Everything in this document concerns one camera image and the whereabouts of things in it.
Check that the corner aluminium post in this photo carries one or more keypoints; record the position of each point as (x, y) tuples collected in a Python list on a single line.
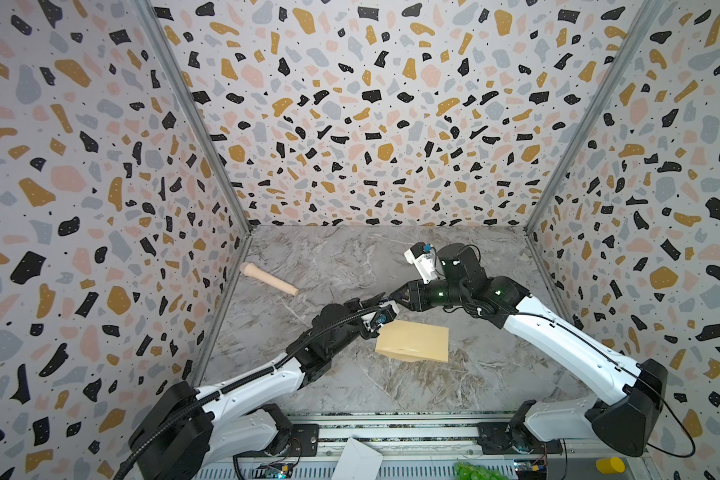
[(645, 15), (145, 13)]

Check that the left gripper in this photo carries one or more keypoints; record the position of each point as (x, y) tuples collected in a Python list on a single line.
[(359, 306)]

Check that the yellow paper envelope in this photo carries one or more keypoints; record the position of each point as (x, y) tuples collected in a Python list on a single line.
[(413, 342)]

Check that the right circuit board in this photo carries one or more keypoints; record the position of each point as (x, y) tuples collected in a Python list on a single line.
[(530, 470)]

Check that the left corner aluminium post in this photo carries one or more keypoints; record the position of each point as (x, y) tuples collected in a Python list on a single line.
[(145, 13)]

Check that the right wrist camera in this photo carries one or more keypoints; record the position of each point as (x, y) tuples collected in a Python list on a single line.
[(423, 257)]

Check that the yellow cylinder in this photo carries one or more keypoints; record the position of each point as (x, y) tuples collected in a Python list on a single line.
[(610, 466)]

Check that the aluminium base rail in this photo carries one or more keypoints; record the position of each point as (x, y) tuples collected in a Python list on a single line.
[(410, 435)]

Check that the right corner aluminium post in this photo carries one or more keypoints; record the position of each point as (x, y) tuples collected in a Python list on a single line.
[(645, 15)]

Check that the circuit board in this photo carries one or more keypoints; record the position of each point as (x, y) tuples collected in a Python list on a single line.
[(277, 470), (530, 470)]

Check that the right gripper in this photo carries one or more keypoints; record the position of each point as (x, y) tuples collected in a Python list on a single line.
[(410, 293)]

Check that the left circuit board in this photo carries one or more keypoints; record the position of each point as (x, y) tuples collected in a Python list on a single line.
[(277, 470)]

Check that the white paper sheet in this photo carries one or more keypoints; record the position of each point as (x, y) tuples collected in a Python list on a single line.
[(357, 462)]

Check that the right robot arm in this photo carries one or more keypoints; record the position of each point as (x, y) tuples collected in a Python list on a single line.
[(627, 396)]

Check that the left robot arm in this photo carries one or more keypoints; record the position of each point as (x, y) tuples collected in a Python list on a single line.
[(258, 384)]

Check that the beige wooden stamp handle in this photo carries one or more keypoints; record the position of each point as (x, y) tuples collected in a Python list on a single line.
[(253, 271)]

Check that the green plastic bag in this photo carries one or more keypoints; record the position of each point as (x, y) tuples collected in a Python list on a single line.
[(468, 471)]

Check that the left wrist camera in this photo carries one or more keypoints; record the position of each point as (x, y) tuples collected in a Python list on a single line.
[(375, 321)]

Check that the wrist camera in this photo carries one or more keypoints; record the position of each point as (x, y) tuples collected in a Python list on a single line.
[(375, 321), (423, 257)]

